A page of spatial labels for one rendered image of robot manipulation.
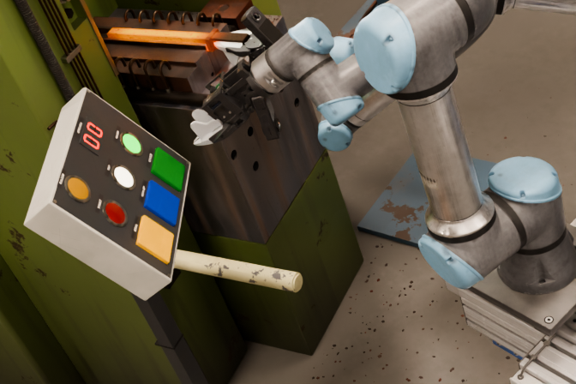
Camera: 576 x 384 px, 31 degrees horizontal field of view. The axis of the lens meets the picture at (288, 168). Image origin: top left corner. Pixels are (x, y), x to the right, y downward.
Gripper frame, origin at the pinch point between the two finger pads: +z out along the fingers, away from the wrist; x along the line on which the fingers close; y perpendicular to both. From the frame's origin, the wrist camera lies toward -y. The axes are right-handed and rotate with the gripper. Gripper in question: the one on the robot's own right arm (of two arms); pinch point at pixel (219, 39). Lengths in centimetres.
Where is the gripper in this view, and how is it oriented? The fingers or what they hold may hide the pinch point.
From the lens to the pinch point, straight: 243.4
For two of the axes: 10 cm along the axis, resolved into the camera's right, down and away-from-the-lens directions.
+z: -8.6, -1.1, 5.0
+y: 2.7, 7.3, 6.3
